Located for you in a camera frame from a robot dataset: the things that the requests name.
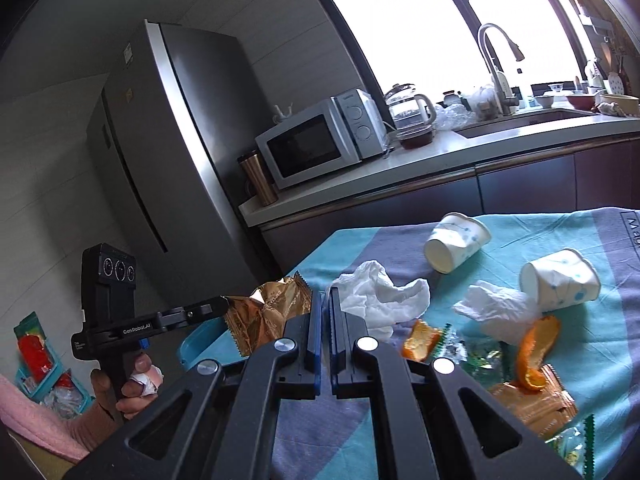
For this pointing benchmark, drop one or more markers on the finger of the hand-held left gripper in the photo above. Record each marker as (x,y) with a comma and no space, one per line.
(205,307)

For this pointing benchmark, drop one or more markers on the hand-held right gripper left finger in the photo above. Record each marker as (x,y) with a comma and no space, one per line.
(315,347)

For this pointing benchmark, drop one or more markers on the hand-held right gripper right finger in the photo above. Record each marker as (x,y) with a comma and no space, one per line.
(336,347)

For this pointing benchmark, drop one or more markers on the blue plastic bin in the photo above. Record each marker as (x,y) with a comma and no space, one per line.
(200,345)

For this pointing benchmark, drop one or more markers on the gold snack wrapper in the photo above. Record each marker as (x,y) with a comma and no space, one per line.
(535,407)
(267,310)

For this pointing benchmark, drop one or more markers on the person's left forearm pink sleeve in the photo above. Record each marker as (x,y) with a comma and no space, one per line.
(45,420)

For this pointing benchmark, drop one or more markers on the person's left hand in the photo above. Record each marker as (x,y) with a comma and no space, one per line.
(141,361)

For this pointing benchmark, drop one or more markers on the large crumpled white tissue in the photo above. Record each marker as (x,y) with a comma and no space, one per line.
(375,295)

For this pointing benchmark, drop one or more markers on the small orange peel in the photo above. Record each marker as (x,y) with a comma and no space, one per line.
(420,342)

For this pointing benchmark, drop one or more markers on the teal basket with red packets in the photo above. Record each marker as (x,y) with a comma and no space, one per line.
(37,355)

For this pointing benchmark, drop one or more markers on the copper thermos mug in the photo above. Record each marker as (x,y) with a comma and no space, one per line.
(260,180)

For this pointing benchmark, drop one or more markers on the clear green candy wrapper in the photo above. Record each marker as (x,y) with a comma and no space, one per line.
(570,442)
(480,360)

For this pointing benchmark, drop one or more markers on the white paper cup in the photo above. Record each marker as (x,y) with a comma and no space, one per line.
(560,280)
(457,242)

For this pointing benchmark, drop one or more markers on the silver refrigerator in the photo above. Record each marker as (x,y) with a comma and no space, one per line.
(165,150)

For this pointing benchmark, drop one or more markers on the small crumpled white tissue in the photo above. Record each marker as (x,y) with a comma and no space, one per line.
(495,310)

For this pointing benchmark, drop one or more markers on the white microwave oven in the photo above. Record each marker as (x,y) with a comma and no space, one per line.
(310,145)

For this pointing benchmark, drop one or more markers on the dark red lidded bowl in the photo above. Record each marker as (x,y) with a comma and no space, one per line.
(415,137)

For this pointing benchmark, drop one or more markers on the glass electric kettle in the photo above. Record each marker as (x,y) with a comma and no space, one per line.
(407,107)

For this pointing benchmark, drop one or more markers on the kitchen counter cabinet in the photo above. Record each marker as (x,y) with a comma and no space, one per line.
(525,180)

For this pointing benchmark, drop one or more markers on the clear plastic bag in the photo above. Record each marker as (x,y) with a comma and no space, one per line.
(452,116)

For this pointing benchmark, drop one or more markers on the teal and purple tablecloth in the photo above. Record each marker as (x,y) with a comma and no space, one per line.
(590,240)

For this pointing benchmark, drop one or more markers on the steel kitchen sink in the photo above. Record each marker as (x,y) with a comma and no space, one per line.
(525,122)

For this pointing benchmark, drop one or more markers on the silver kitchen faucet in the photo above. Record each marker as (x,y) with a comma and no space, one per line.
(500,77)

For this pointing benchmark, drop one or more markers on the cream ceramic bowl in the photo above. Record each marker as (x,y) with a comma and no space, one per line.
(620,102)

